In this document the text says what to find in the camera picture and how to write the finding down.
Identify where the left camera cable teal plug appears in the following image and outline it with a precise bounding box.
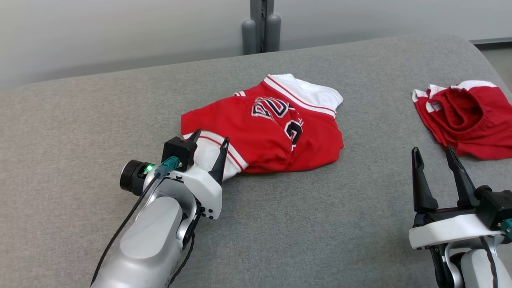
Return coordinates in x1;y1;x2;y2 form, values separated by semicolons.
90;156;181;287

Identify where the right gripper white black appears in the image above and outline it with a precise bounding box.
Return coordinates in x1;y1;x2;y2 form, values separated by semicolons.
408;146;506;251

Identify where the arm braided black cable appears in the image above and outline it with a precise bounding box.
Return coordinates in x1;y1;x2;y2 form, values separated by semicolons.
167;208;203;287
479;236;501;288

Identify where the red Bulls 23 jersey shirt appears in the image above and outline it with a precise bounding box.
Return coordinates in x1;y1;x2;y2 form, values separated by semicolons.
180;74;345;182

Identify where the right arm braided black cable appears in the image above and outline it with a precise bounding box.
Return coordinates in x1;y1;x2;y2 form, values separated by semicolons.
479;236;501;288

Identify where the grey cylinder bumper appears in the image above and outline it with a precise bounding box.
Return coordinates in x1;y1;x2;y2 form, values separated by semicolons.
265;14;282;53
241;19;257;56

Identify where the left arm braided black cable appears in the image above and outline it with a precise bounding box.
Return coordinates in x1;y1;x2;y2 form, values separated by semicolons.
167;208;203;287

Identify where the red basketball shorts white stripe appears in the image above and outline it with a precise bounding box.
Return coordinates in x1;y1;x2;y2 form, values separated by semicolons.
412;80;512;161

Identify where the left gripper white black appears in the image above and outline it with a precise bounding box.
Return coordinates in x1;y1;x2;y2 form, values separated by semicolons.
119;129;230;220

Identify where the grey metal wall post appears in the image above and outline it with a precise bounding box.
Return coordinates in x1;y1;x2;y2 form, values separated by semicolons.
250;0;275;54

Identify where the camera cable teal plug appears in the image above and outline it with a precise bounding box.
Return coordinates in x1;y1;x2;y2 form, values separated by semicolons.
499;218;512;241
90;156;181;287

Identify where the right camera cable teal plug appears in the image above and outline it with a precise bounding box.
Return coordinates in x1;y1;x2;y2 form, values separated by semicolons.
499;218;512;241

